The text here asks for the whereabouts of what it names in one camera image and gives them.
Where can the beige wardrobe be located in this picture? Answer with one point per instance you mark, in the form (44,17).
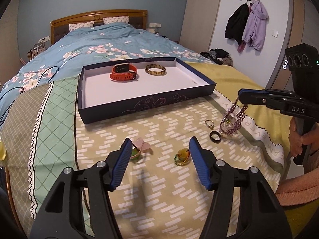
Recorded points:
(198,24)

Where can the floral pillow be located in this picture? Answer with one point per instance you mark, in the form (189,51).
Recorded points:
(117,19)
(75,26)

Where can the pink sleeve forearm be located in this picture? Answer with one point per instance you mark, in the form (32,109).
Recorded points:
(302,189)

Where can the right floral pillow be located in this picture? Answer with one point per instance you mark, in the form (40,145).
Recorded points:
(117,19)

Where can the patterned green yellow blanket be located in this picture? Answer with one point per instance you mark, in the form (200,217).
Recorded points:
(43,133)

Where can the wooden door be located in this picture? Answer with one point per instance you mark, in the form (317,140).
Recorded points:
(302,27)

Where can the pile of dark clothes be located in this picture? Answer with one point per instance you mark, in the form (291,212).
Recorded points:
(218,56)

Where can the white wall socket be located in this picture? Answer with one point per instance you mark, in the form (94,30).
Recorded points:
(155,25)

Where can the wooden headboard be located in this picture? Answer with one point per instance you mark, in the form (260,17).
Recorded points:
(60,27)

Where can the tortoiseshell bangle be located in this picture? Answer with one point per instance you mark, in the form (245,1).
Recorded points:
(155,70)

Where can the purple hanging jacket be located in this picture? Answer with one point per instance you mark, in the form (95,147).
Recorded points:
(255,30)

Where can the blue floral duvet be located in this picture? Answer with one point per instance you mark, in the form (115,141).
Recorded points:
(90,45)

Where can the orange smart watch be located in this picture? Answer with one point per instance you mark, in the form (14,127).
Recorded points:
(123,72)

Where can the yellow liquid cup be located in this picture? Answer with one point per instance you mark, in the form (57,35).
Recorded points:
(3,151)

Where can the black hanging jacket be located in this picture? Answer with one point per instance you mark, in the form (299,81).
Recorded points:
(236,24)

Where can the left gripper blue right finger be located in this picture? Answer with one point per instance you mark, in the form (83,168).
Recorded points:
(260,213)

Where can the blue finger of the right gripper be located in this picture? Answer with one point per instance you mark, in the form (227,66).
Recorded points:
(269,103)
(264,94)

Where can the navy shallow box tray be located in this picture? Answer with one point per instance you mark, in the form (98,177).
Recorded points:
(100,98)

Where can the left floral pillow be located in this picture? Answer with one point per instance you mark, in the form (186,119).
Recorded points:
(75,26)

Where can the person right hand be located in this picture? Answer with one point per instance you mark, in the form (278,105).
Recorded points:
(296,141)

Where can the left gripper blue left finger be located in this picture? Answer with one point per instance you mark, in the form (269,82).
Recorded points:
(60,215)

